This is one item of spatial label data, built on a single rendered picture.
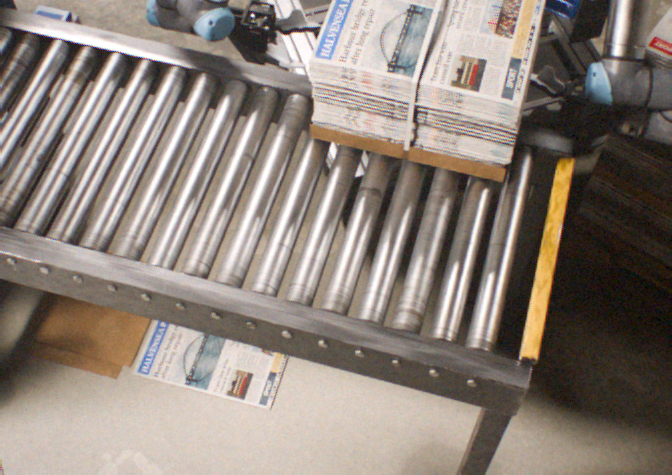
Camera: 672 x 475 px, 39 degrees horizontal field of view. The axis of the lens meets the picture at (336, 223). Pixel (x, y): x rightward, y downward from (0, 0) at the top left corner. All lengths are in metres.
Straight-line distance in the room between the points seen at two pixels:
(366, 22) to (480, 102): 0.25
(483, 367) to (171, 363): 1.09
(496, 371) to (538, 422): 0.86
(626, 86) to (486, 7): 0.30
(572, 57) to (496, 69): 1.18
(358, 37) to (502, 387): 0.65
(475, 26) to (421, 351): 0.58
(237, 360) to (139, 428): 0.30
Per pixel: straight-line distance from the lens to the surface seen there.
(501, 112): 1.64
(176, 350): 2.51
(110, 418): 2.47
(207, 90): 1.93
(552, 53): 2.86
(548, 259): 1.71
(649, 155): 2.26
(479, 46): 1.70
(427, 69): 1.65
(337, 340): 1.61
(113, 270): 1.72
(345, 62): 1.65
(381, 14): 1.73
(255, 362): 2.47
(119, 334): 2.56
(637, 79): 1.84
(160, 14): 2.06
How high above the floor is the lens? 2.26
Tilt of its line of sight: 58 degrees down
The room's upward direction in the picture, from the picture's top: 1 degrees clockwise
